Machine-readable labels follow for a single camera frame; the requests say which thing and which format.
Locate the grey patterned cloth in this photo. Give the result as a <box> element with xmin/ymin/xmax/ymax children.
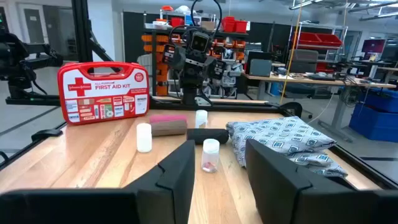
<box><xmin>226</xmin><ymin>116</ymin><xmax>349</xmax><ymax>179</ymax></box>

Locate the grey door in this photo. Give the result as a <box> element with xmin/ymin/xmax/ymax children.
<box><xmin>17</xmin><ymin>2</ymin><xmax>50</xmax><ymax>44</ymax></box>

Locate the yellow cable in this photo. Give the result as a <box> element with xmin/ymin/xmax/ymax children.
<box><xmin>279</xmin><ymin>0</ymin><xmax>304</xmax><ymax>105</ymax></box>

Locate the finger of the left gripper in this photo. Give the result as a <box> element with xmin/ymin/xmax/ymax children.
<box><xmin>211</xmin><ymin>59</ymin><xmax>227</xmax><ymax>80</ymax></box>
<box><xmin>162</xmin><ymin>44</ymin><xmax>178</xmax><ymax>70</ymax></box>

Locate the purple lit monitor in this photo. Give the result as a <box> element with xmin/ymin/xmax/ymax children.
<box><xmin>361</xmin><ymin>39</ymin><xmax>387</xmax><ymax>54</ymax></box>

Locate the tan bandage roll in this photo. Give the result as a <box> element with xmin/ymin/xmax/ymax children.
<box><xmin>150</xmin><ymin>119</ymin><xmax>188</xmax><ymax>138</ymax></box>

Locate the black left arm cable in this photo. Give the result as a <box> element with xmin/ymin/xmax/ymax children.
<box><xmin>169</xmin><ymin>0</ymin><xmax>223</xmax><ymax>47</ymax></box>

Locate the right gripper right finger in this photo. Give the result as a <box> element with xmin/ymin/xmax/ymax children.
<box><xmin>244</xmin><ymin>138</ymin><xmax>377</xmax><ymax>224</ymax></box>

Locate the shelf with orange bins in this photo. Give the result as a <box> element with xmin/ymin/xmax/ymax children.
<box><xmin>141</xmin><ymin>9</ymin><xmax>249</xmax><ymax>97</ymax></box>

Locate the white bottle cap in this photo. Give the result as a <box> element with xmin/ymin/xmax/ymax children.
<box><xmin>136</xmin><ymin>123</ymin><xmax>153</xmax><ymax>154</ymax></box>

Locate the blue storage tote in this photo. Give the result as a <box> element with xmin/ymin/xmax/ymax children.
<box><xmin>360</xmin><ymin>88</ymin><xmax>398</xmax><ymax>113</ymax></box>
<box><xmin>348</xmin><ymin>104</ymin><xmax>398</xmax><ymax>143</ymax></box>

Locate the black background rail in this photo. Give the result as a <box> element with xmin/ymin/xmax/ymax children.
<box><xmin>5</xmin><ymin>95</ymin><xmax>62</xmax><ymax>106</ymax></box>

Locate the grey plastic crate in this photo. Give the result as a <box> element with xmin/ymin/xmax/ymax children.
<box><xmin>289</xmin><ymin>49</ymin><xmax>319</xmax><ymax>74</ymax></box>

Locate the grey box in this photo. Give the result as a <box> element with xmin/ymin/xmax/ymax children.
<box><xmin>249</xmin><ymin>58</ymin><xmax>273</xmax><ymax>78</ymax></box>

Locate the black background robot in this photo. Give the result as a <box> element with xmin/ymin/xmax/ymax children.
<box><xmin>0</xmin><ymin>30</ymin><xmax>65</xmax><ymax>96</ymax></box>

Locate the red first aid kit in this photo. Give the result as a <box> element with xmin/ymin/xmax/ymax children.
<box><xmin>57</xmin><ymin>61</ymin><xmax>150</xmax><ymax>126</ymax></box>

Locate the pink bandage roll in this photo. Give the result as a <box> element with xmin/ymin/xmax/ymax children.
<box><xmin>149</xmin><ymin>113</ymin><xmax>188</xmax><ymax>126</ymax></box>

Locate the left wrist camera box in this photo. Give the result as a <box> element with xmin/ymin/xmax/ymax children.
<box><xmin>190</xmin><ymin>30</ymin><xmax>211</xmax><ymax>53</ymax></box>

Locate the black bandage roll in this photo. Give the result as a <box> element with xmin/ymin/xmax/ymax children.
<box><xmin>186</xmin><ymin>128</ymin><xmax>230</xmax><ymax>146</ymax></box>

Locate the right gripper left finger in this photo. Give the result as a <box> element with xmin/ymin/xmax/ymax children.
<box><xmin>124</xmin><ymin>139</ymin><xmax>196</xmax><ymax>224</ymax></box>

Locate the metal wire rack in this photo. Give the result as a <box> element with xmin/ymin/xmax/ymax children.
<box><xmin>288</xmin><ymin>20</ymin><xmax>348</xmax><ymax>74</ymax></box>

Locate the wide red storage bin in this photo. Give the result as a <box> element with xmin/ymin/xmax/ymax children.
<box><xmin>294</xmin><ymin>32</ymin><xmax>324</xmax><ymax>50</ymax></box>
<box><xmin>315</xmin><ymin>33</ymin><xmax>343</xmax><ymax>48</ymax></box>

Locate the long wooden desk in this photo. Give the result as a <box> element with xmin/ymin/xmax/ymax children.
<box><xmin>241</xmin><ymin>72</ymin><xmax>397</xmax><ymax>134</ymax></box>

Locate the small translucent white bottle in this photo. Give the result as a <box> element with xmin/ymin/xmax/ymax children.
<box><xmin>195</xmin><ymin>109</ymin><xmax>208</xmax><ymax>129</ymax></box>

